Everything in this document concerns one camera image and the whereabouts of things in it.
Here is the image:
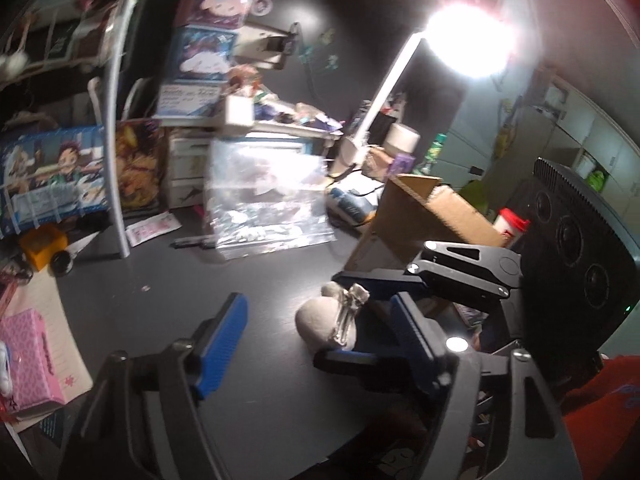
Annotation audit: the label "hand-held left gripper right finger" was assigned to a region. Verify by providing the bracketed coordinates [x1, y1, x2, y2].
[390, 292, 583, 480]

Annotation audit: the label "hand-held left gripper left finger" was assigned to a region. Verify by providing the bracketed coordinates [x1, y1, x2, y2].
[60, 292, 249, 480]

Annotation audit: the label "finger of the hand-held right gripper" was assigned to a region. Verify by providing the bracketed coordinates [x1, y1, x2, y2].
[314, 350, 421, 391]
[332, 241, 523, 302]

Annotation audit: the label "fluffy pompom hair clip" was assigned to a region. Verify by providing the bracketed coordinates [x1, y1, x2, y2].
[295, 282, 371, 353]

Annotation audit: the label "brown cardboard box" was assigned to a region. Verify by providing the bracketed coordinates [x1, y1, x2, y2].
[345, 174, 508, 273]

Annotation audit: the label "black pen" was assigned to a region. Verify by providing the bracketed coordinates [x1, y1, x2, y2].
[170, 236, 218, 250]

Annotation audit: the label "purple small box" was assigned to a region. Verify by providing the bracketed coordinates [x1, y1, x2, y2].
[392, 152, 416, 181]

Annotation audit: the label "green bottle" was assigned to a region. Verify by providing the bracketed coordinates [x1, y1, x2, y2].
[422, 132, 451, 176]

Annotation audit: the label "small pink sachet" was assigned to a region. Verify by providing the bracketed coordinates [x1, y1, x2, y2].
[125, 212, 182, 247]

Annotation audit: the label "white cylinder container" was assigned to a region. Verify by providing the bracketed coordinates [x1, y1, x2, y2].
[387, 122, 421, 153]

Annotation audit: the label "clear zip bag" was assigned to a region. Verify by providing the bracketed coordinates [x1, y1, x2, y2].
[205, 140, 335, 261]

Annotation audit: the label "black pen holder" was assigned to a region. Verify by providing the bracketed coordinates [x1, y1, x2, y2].
[367, 105, 401, 146]

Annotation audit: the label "white mini drawers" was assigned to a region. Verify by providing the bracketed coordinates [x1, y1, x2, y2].
[167, 130, 216, 208]

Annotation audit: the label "white desk lamp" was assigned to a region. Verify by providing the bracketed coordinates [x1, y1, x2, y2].
[332, 2, 516, 181]

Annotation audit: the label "pink leopard print box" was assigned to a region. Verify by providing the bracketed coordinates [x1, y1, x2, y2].
[0, 309, 66, 418]

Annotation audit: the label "snack bag orange purple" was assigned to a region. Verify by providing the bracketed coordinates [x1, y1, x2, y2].
[115, 120, 168, 216]

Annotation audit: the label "yellow box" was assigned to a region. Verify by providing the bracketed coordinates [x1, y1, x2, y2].
[20, 225, 68, 272]

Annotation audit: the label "white shelf riser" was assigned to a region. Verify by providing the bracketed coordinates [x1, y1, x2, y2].
[220, 120, 346, 143]

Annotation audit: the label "white earbud gadget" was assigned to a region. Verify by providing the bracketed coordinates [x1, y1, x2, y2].
[0, 342, 13, 393]

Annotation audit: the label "small white box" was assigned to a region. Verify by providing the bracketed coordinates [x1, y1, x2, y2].
[223, 96, 253, 128]

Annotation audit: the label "anime printed box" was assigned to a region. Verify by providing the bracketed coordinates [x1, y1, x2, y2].
[0, 125, 111, 238]

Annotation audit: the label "white blue printed box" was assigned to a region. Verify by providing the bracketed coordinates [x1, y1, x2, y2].
[155, 82, 223, 118]

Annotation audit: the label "anime figurines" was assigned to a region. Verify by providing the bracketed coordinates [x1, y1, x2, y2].
[230, 65, 266, 98]

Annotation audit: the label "blue cartoon storage box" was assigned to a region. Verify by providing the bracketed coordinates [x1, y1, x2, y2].
[162, 27, 238, 83]

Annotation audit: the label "pink cartoon storage box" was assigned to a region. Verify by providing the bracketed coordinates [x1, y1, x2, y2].
[175, 0, 251, 28]

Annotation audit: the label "white wire rack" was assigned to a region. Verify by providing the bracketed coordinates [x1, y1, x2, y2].
[0, 0, 156, 261]

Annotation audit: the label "wall power outlet panel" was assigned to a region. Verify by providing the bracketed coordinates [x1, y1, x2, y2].
[235, 20, 301, 71]

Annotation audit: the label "white pompom hair ties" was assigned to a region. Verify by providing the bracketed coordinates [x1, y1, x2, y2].
[0, 52, 28, 78]

